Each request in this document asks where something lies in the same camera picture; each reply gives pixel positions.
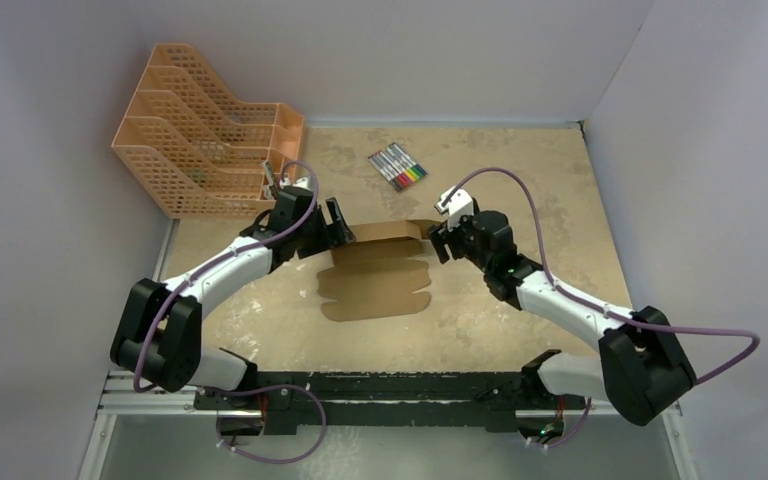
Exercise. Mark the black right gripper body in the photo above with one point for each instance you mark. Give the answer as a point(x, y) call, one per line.
point(455, 240)

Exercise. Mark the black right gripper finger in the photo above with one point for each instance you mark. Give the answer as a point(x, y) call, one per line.
point(438, 236)
point(457, 245)

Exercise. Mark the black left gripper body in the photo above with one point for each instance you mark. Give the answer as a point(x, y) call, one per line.
point(315, 237)

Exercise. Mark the brown cardboard box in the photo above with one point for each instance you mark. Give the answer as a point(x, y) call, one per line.
point(378, 275)

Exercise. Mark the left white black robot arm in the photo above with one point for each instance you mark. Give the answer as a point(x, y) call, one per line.
point(159, 335)

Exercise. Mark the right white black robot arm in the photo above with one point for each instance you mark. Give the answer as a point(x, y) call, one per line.
point(640, 367)

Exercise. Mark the pack of coloured markers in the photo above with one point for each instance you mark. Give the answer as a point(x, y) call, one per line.
point(398, 168)

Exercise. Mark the orange plastic file rack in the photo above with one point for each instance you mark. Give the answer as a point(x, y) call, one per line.
point(197, 149)

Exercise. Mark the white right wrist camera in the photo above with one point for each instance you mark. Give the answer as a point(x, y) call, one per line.
point(455, 205)

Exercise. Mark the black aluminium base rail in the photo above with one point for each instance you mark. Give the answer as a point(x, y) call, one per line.
point(498, 402)

